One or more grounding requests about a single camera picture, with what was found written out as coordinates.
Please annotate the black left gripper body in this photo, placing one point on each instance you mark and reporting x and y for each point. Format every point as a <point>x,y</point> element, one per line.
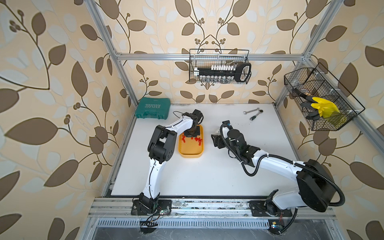
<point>192,132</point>

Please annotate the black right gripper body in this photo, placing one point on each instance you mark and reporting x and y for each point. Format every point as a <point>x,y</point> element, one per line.
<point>219,139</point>

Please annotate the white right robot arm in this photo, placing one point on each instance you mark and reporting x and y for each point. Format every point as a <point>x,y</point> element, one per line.
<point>314,187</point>

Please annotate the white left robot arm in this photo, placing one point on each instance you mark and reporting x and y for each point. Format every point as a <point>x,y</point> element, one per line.
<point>161,148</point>

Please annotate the yellow plastic tray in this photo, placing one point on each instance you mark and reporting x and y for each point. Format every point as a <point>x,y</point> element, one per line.
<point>191,147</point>

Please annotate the silver combination wrench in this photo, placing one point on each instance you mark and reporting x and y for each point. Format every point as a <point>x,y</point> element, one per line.
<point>252,111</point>

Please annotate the green plastic tool case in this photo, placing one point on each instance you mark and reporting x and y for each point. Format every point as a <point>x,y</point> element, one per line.
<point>153,108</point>

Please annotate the black pliers in basket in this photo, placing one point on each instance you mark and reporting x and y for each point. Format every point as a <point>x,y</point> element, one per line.
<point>309,105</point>

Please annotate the yellow rubber glove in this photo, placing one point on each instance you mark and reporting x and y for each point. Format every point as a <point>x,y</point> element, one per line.
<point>324,108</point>

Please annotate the green handled ratchet wrench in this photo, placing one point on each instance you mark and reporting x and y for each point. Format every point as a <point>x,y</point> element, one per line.
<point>255,116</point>

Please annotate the black wire basket back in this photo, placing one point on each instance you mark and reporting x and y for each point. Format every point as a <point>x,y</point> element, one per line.
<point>207,57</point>

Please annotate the black wire basket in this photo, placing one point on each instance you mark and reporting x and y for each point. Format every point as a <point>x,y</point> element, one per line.
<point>320,82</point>
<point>207,57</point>

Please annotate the socket set holder rail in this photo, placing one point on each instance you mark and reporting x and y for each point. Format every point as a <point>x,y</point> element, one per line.
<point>238,73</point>

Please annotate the black wire basket right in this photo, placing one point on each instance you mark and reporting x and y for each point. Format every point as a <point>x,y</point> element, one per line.
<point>320,82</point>

